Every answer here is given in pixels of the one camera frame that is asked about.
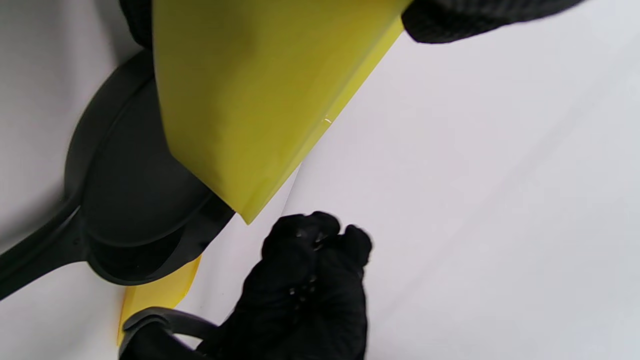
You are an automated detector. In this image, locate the person's right hand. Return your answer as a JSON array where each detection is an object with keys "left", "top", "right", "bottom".
[{"left": 196, "top": 211, "right": 374, "bottom": 360}]

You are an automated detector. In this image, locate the person's left hand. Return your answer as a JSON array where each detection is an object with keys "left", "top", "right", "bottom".
[{"left": 119, "top": 0, "right": 586, "bottom": 49}]

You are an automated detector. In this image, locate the yellow container lid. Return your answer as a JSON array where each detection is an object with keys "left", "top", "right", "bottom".
[{"left": 117, "top": 255, "right": 203, "bottom": 347}]

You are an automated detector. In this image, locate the black cast iron frying pan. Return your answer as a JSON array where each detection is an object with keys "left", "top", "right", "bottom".
[{"left": 0, "top": 47, "right": 236, "bottom": 302}]

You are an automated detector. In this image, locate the yellow plastic container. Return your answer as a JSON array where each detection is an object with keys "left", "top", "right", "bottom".
[{"left": 152, "top": 0, "right": 414, "bottom": 225}]

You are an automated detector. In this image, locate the white grey right controller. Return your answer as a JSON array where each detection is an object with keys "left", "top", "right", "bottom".
[{"left": 118, "top": 307, "right": 219, "bottom": 360}]

